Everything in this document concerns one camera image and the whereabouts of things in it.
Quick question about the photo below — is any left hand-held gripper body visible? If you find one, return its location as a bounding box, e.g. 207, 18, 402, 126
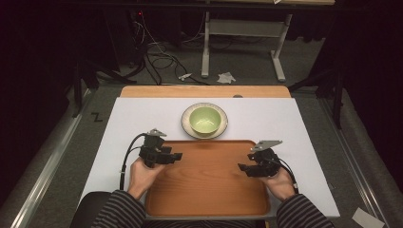
138, 127, 174, 168

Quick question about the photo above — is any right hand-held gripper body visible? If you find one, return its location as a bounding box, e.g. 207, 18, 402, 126
247, 140, 284, 179

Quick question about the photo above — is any person's right hand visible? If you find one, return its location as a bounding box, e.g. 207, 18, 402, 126
259, 168, 297, 202

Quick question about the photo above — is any person's left hand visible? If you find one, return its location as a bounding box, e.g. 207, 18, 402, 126
126, 157, 166, 201

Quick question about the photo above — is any cream plate with dark rim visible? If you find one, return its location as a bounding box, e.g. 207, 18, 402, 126
181, 102, 229, 141

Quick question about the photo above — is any white table mat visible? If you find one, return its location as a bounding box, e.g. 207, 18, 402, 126
79, 97, 341, 219

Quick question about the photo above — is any wooden tray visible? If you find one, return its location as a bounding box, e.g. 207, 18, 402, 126
144, 139, 271, 218

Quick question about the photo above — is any green bowl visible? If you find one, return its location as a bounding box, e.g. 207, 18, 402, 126
188, 105, 222, 136

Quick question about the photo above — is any crumpled white paper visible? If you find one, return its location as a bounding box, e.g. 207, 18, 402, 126
217, 71, 238, 86

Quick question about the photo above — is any black metal stand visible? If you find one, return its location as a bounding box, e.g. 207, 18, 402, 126
287, 61, 346, 130
70, 56, 138, 119

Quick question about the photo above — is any flat white paper sheet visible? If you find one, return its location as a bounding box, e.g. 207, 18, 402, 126
351, 206, 386, 228

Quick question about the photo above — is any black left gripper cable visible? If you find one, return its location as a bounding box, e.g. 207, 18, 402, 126
119, 132, 149, 191
125, 145, 144, 166

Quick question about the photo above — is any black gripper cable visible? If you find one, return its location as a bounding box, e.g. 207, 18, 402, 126
119, 132, 149, 191
125, 145, 144, 166
278, 157, 299, 195

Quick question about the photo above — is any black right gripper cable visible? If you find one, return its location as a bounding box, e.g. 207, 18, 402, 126
278, 157, 299, 195

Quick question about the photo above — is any metal floor rail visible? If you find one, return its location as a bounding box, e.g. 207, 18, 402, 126
10, 87, 93, 228
318, 97, 392, 228

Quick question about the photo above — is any bundle of floor cables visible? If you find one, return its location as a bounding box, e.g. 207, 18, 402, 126
132, 11, 211, 86

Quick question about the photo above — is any white metal desk frame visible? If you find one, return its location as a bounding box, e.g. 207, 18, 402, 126
201, 10, 294, 84

